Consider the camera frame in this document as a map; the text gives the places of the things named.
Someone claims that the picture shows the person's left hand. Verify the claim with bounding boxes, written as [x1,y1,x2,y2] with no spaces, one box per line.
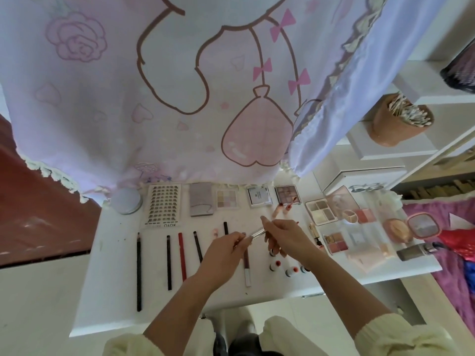
[196,232,253,290]

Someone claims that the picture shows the person's right hand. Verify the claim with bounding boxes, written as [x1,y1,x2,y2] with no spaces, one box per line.
[260,216,324,267]

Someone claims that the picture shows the red lip pencil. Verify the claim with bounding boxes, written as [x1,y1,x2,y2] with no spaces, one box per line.
[177,232,188,282]

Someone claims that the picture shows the tan eyeshadow palette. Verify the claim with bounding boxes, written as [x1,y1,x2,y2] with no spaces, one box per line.
[305,184,361,225]

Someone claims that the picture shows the small brown quad eyeshadow palette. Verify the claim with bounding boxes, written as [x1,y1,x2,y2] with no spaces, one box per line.
[324,231,349,254]

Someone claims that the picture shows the dark brown eyeshadow palette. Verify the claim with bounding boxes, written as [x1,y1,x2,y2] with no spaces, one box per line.
[275,184,301,206]

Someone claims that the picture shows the white square compact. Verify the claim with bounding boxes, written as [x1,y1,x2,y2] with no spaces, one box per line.
[247,184,273,208]

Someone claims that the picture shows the clear eyeshadow palette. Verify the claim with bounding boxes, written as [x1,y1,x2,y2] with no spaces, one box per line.
[216,185,240,210]

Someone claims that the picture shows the lavender rectangular palette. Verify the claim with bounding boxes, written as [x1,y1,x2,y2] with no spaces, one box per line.
[189,181,216,217]

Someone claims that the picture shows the pink foundation tube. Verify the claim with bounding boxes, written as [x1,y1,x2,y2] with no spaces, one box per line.
[347,244,390,273]

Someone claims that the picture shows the white false eyelash tray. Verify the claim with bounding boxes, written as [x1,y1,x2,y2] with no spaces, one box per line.
[144,183,181,227]

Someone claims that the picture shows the pink cushion compact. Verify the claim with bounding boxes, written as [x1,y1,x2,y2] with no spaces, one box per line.
[383,212,442,245]

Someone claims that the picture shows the round silver compact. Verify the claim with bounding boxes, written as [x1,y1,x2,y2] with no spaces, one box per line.
[111,188,143,215]

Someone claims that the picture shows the square bottle with black cap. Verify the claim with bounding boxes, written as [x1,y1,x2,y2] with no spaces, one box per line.
[397,244,433,262]

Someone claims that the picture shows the person's left forearm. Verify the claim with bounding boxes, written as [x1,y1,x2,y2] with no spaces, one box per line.
[104,276,231,356]

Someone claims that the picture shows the person's right forearm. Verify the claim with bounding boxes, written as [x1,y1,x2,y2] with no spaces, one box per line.
[304,256,461,356]

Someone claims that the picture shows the person's dark trousers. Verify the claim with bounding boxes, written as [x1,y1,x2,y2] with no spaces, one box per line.
[211,326,283,356]

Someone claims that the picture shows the white table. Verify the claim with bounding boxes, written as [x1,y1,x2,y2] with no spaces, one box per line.
[70,170,444,338]

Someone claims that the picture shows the white shelf unit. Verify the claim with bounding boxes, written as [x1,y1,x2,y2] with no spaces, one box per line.
[312,0,475,193]

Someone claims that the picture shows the terracotta pot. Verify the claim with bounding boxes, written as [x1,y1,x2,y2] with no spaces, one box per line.
[371,92,435,147]

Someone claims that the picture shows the white paper sheet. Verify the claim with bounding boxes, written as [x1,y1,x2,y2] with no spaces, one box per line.
[449,213,475,230]

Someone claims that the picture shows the red shiny packet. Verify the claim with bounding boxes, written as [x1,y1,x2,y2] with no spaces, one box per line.
[441,229,475,263]

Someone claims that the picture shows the bunch of cotton swabs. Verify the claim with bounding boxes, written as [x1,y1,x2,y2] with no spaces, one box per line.
[389,96,433,128]

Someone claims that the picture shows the reddish brown door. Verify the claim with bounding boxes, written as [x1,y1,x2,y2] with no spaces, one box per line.
[0,115,101,267]

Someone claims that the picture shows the pink cartoon print cloth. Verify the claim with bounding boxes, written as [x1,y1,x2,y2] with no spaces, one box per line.
[0,0,450,205]

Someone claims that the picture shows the dark container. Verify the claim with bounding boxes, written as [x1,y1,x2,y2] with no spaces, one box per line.
[440,41,475,93]

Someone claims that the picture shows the small white bow-handle drawer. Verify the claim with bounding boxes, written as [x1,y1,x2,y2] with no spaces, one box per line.
[323,167,408,193]

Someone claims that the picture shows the wooden bed frame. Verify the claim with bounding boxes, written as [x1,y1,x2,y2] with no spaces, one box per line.
[389,137,475,201]

